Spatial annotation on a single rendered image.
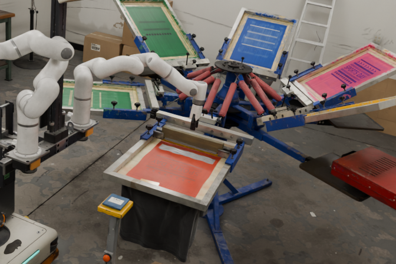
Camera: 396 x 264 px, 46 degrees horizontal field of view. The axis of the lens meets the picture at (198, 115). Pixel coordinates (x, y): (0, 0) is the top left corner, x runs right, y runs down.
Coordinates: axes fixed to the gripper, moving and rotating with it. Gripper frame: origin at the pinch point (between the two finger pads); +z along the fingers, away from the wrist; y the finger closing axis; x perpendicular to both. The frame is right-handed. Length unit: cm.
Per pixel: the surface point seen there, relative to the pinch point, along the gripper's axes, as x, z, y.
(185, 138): -3.7, 9.6, 1.0
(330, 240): 109, 111, -97
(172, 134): -12.9, 9.5, 0.9
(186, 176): 8.9, 17.2, 32.4
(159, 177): -3.5, 17.3, 41.9
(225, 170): 28.1, 13.5, 19.2
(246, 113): 20, 10, -71
